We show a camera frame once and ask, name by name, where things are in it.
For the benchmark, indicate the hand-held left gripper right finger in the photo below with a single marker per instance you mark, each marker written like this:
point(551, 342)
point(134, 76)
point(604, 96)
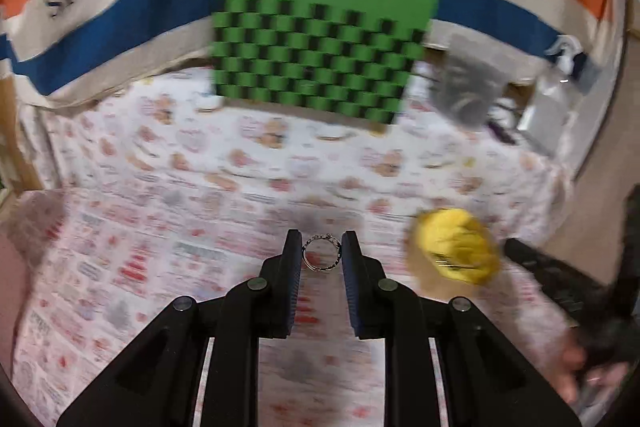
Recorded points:
point(350, 287)

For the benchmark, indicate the clear spray bottle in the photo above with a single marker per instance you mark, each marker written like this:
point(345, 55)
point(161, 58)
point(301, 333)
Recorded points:
point(545, 112)

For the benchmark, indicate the green checkered tissue box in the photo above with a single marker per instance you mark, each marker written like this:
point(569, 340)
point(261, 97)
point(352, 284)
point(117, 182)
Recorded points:
point(320, 47)

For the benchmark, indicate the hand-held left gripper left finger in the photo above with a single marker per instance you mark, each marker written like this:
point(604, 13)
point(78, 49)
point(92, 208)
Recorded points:
point(295, 287)

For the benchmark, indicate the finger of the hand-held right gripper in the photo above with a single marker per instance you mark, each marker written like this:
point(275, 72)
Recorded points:
point(550, 277)

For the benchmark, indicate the printed blanket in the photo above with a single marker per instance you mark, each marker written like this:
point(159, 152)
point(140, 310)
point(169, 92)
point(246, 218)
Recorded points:
point(125, 257)

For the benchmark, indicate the pink cloth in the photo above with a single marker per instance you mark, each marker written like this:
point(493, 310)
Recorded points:
point(12, 287)

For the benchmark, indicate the bear printed sheet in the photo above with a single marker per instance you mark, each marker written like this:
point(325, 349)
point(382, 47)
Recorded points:
point(300, 157)

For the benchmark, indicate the person's right hand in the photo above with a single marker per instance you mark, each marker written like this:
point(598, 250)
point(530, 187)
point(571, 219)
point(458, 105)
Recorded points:
point(572, 367)

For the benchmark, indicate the wooden post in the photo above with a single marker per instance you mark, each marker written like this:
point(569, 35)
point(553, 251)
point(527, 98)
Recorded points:
point(20, 142)

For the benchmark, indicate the striped printed cloth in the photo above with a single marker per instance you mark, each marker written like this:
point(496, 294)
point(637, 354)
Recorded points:
point(125, 22)

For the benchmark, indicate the yellow cloth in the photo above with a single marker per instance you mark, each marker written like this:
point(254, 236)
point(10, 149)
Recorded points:
point(460, 247)

